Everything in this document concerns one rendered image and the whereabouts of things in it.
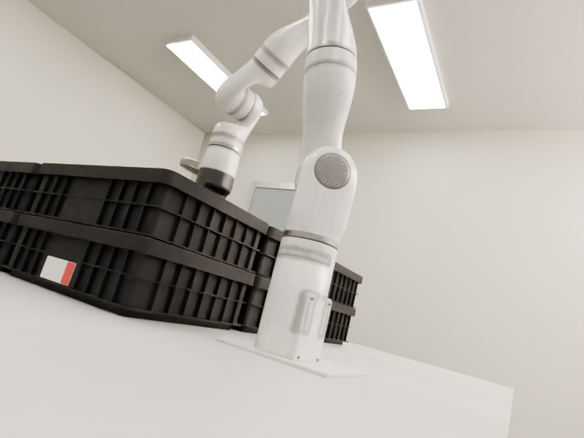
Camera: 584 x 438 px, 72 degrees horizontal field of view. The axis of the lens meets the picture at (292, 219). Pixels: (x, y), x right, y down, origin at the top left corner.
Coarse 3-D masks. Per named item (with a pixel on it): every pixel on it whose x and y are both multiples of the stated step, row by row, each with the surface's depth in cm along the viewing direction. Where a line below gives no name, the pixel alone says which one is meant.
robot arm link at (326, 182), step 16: (304, 160) 64; (320, 160) 62; (336, 160) 62; (352, 160) 64; (304, 176) 62; (320, 176) 61; (336, 176) 62; (352, 176) 63; (304, 192) 61; (320, 192) 61; (336, 192) 61; (352, 192) 63; (304, 208) 60; (320, 208) 61; (336, 208) 61; (288, 224) 62; (304, 224) 60; (320, 224) 60; (336, 224) 61; (320, 240) 60; (336, 240) 62
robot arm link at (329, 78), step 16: (320, 48) 68; (336, 48) 68; (320, 64) 67; (336, 64) 67; (352, 64) 69; (304, 80) 71; (320, 80) 67; (336, 80) 67; (352, 80) 69; (304, 96) 70; (320, 96) 68; (336, 96) 68; (352, 96) 70; (304, 112) 71; (320, 112) 69; (336, 112) 69; (304, 128) 71; (320, 128) 70; (336, 128) 70; (304, 144) 70; (320, 144) 70; (336, 144) 71
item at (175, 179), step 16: (96, 176) 70; (112, 176) 68; (128, 176) 66; (144, 176) 64; (160, 176) 62; (176, 176) 62; (192, 192) 65; (208, 192) 68; (224, 208) 72; (240, 208) 76; (256, 224) 81
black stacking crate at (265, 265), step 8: (264, 240) 87; (272, 240) 88; (264, 248) 87; (272, 248) 89; (256, 256) 87; (264, 256) 86; (272, 256) 88; (256, 264) 86; (264, 264) 87; (272, 264) 89; (256, 272) 85; (264, 272) 87; (272, 272) 88
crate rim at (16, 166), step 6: (0, 162) 91; (6, 162) 90; (12, 162) 88; (18, 162) 87; (24, 162) 85; (0, 168) 90; (6, 168) 89; (12, 168) 87; (18, 168) 86; (24, 168) 84; (30, 168) 83; (36, 168) 83; (36, 174) 83
